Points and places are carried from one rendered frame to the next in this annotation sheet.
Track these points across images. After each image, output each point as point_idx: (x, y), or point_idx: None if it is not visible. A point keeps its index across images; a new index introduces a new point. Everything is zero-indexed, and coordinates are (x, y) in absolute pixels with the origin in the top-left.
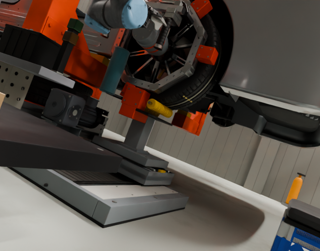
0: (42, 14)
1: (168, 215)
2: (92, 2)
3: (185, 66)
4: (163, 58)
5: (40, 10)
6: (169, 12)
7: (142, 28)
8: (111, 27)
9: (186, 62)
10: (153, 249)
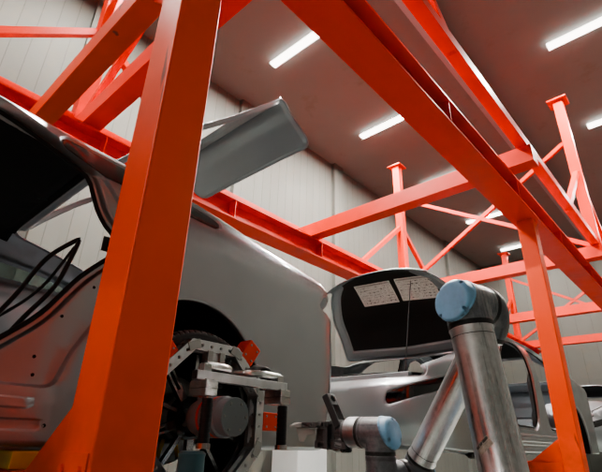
0: (143, 454)
1: None
2: (391, 471)
3: (256, 447)
4: (185, 428)
5: (133, 447)
6: (286, 396)
7: (234, 415)
8: None
9: (256, 439)
10: None
